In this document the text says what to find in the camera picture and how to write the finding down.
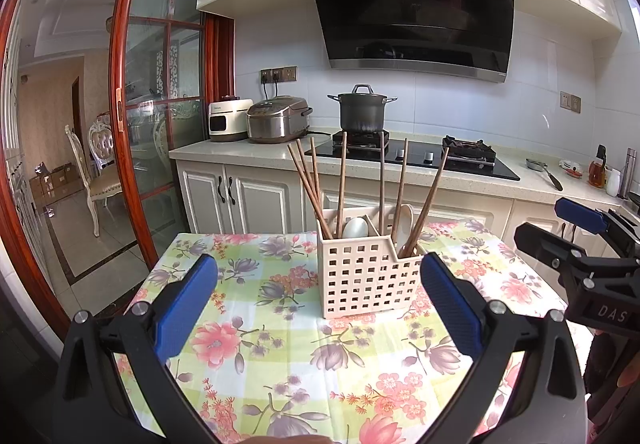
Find white dining chair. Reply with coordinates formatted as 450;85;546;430
88;113;117;171
64;125;126;237

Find person's right forearm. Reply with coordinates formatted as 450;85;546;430
584;324;640;431

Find red wooden sliding glass door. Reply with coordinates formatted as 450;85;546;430
109;0;236;271

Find floral tablecloth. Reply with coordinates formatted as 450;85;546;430
112;219;596;444

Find metal ladle black handle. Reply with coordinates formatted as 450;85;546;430
526;158;564;192

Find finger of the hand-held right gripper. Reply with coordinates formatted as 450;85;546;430
513;221;640;295
554;196;640;255

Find bunch of wooden chopsticks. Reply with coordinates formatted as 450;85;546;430
286;130;450;257

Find white kitchen base cabinets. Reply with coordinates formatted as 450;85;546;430
169;138;640;269

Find black glass gas stove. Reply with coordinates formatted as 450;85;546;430
304;130;521;183

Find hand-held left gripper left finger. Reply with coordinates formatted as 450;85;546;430
52;253;222;444

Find brown wall socket panel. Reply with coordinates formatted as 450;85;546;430
260;66;298;84

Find silver rice cooker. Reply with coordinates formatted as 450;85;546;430
246;96;314;145

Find white perforated utensil basket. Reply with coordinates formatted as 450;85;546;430
316;209;436;319

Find black range hood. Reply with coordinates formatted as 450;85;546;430
303;0;517;84

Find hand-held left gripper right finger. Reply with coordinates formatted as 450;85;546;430
420;252;587;444

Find white electric cooker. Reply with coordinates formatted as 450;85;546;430
208;95;254;143

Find amber oil bottle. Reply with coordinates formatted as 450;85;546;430
588;144;609;189

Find steel thermos bottle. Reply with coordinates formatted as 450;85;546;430
621;149;636;200

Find black stockpot with lid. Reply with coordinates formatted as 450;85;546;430
327;84;399;133

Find person's left hand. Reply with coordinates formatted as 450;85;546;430
242;433;328;444

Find cardboard boxes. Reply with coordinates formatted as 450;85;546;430
29;164;84;199

